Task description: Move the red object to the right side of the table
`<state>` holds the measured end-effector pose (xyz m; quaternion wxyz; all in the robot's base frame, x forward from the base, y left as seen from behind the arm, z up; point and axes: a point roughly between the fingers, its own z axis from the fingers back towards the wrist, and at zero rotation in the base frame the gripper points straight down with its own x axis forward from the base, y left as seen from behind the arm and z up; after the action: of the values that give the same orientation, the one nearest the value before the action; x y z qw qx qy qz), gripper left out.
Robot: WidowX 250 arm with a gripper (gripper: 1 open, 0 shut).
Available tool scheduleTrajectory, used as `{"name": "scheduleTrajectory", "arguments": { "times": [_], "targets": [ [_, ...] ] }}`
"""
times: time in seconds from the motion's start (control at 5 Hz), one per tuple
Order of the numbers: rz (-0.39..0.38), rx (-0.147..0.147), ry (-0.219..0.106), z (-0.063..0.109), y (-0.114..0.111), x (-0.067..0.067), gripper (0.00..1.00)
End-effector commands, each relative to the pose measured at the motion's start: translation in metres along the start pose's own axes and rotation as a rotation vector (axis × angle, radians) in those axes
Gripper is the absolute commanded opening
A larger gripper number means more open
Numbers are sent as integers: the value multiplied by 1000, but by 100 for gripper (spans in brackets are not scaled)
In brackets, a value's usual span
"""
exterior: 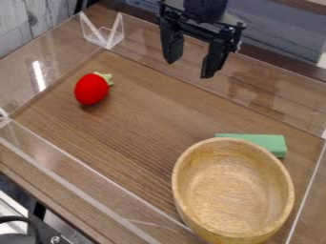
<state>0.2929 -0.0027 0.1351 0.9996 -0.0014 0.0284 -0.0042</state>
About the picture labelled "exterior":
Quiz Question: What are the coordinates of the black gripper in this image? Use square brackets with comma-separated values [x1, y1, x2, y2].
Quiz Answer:
[157, 0, 246, 79]

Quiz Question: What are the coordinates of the red plush strawberry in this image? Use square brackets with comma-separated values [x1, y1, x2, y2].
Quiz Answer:
[73, 72, 113, 106]

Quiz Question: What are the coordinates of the green sponge block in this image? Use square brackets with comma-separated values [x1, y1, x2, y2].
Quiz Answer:
[215, 133, 287, 158]

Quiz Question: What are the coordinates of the oval wooden bowl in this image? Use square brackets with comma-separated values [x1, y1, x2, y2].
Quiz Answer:
[172, 137, 295, 244]

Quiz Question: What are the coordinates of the clear acrylic corner bracket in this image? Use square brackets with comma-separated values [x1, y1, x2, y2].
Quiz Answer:
[79, 12, 124, 50]

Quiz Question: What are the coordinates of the clear acrylic enclosure wall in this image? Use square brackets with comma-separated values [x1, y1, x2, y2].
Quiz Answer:
[0, 6, 326, 244]

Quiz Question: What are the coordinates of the black table clamp bracket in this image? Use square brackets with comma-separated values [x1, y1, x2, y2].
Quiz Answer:
[28, 201, 72, 244]

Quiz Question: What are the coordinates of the black cable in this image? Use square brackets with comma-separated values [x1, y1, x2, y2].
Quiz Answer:
[0, 214, 41, 244]

